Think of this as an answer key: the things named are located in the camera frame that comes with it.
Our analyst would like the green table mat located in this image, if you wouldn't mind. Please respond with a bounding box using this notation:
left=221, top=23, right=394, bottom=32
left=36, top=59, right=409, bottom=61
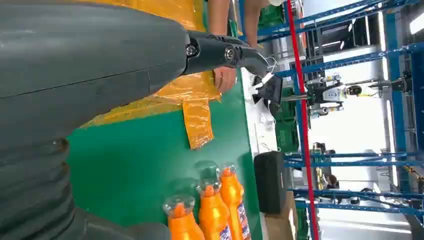
left=66, top=67, right=265, bottom=240

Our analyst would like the ribbed grey left arm sleeve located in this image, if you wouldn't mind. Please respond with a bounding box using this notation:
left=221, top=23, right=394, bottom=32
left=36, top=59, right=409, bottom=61
left=0, top=134, right=80, bottom=240

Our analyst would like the red pole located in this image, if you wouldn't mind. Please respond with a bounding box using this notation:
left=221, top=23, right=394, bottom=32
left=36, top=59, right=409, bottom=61
left=285, top=0, right=320, bottom=240

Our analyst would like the background humanoid robot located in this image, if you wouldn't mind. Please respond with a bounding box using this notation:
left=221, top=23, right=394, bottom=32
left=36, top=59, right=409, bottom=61
left=305, top=73, right=366, bottom=118

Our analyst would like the person's right hand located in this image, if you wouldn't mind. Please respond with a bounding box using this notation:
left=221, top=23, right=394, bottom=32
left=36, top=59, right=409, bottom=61
left=212, top=66, right=238, bottom=95

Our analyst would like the blue steel rack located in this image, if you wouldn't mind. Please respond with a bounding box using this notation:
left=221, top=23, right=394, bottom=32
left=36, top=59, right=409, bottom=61
left=284, top=150, right=424, bottom=218
left=237, top=0, right=424, bottom=153

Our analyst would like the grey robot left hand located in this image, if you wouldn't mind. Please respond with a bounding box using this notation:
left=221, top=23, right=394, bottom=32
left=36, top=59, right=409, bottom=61
left=0, top=0, right=270, bottom=240

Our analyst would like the black power adapter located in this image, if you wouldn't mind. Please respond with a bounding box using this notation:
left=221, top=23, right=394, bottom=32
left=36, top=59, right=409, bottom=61
left=251, top=75, right=284, bottom=104

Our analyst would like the green plastic crate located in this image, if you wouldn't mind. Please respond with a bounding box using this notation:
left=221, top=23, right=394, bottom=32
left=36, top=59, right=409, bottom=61
left=257, top=3, right=286, bottom=30
left=275, top=119, right=301, bottom=154
left=274, top=86, right=298, bottom=121

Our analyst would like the yellow plastic sheet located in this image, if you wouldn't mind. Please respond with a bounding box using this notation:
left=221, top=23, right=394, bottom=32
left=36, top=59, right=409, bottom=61
left=76, top=0, right=223, bottom=131

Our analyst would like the brown cardboard box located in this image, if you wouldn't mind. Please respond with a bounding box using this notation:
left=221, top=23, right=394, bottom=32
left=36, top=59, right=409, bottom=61
left=264, top=191, right=300, bottom=240

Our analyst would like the white cable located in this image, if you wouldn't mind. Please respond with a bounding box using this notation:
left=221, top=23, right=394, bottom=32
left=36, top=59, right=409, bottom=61
left=252, top=56, right=278, bottom=91

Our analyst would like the black case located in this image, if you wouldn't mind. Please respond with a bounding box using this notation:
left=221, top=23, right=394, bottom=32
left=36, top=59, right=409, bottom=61
left=253, top=150, right=287, bottom=215

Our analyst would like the orange detergent bottle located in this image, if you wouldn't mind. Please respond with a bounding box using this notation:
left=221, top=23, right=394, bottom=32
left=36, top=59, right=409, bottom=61
left=196, top=180, right=233, bottom=240
left=162, top=194, right=206, bottom=240
left=216, top=163, right=252, bottom=240

